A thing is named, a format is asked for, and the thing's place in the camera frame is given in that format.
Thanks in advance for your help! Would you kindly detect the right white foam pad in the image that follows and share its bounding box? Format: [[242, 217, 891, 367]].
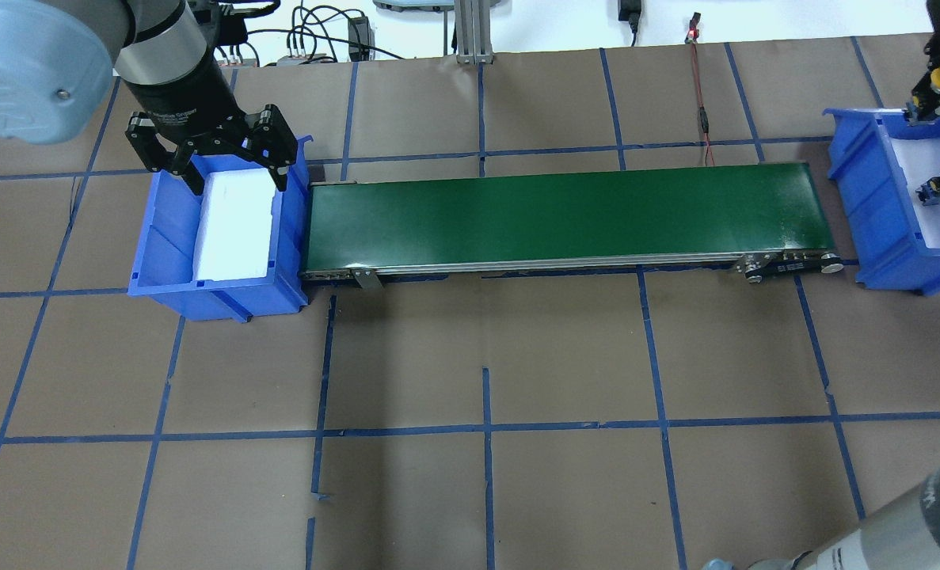
[[885, 112, 940, 249]]

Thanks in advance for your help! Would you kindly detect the right blue plastic bin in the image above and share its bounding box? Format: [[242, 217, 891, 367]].
[[827, 108, 940, 295]]

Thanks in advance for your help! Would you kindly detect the aluminium frame post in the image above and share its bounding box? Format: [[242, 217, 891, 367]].
[[454, 0, 494, 65]]

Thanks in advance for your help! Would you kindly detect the left white foam pad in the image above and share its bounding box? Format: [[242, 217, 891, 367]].
[[193, 169, 277, 281]]

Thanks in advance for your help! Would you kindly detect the green conveyor belt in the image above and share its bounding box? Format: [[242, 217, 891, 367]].
[[299, 162, 843, 283]]

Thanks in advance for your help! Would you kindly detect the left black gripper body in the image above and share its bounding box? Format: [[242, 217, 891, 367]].
[[125, 104, 299, 177]]

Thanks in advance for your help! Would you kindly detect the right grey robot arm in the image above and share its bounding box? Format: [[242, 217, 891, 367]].
[[751, 1, 940, 569]]

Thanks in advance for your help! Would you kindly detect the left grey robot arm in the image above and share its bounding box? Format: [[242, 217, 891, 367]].
[[0, 1, 300, 195]]

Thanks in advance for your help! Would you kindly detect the white foam pad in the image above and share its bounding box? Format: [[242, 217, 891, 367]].
[[193, 169, 277, 281], [885, 112, 940, 249]]

